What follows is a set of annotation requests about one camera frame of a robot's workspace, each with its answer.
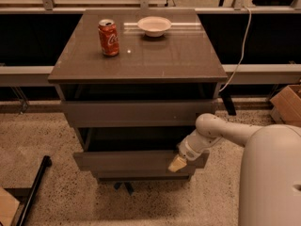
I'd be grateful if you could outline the blue tape cross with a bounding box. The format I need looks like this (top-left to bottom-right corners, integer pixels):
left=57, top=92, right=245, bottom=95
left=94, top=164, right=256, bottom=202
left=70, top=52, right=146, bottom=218
left=113, top=181, right=135, bottom=196

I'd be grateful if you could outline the grey drawer cabinet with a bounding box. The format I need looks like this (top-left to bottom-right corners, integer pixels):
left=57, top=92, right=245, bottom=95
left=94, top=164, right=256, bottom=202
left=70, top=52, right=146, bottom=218
left=47, top=8, right=228, bottom=184

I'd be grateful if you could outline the white bowl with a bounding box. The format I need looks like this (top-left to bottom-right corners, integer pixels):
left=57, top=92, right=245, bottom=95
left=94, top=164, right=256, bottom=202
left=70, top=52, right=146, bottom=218
left=137, top=16, right=171, bottom=38

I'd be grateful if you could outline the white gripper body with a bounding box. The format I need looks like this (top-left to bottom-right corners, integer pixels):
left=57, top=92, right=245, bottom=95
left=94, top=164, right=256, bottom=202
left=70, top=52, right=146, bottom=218
left=178, top=130, right=221, bottom=161

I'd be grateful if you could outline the orange soda can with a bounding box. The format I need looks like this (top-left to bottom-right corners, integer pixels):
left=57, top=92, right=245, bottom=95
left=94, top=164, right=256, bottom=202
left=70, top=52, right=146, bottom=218
left=98, top=19, right=119, bottom=57

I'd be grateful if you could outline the wooden board corner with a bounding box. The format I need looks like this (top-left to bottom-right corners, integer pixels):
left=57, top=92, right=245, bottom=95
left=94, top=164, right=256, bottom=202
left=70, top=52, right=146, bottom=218
left=0, top=187, right=20, bottom=226

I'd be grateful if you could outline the black metal bar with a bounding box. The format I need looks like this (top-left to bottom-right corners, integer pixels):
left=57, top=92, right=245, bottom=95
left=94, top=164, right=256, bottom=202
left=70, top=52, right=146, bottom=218
left=16, top=155, right=52, bottom=226

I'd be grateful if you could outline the cardboard box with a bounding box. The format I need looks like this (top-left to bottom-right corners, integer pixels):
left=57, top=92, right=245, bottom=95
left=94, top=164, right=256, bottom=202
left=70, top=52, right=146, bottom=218
left=270, top=85, right=301, bottom=127

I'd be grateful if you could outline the white cable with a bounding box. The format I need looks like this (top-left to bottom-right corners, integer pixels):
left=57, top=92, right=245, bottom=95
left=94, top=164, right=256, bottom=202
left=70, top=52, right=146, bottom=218
left=218, top=6, right=253, bottom=93

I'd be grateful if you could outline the grey drawer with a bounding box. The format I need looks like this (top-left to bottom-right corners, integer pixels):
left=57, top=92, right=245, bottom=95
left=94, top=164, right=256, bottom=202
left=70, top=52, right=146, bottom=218
left=92, top=170, right=194, bottom=181
left=73, top=126, right=209, bottom=173
left=61, top=99, right=217, bottom=128

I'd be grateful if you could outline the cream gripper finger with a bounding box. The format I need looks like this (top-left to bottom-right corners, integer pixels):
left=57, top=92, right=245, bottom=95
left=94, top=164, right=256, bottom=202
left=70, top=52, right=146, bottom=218
left=168, top=154, right=187, bottom=172

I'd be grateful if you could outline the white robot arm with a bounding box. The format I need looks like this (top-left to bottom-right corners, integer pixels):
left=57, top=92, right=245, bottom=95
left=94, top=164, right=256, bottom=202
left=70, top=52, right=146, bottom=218
left=168, top=113, right=301, bottom=226

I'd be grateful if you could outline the black table leg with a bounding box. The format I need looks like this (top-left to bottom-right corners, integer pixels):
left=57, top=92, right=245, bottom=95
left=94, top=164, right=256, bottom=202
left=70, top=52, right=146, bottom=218
left=220, top=91, right=236, bottom=116

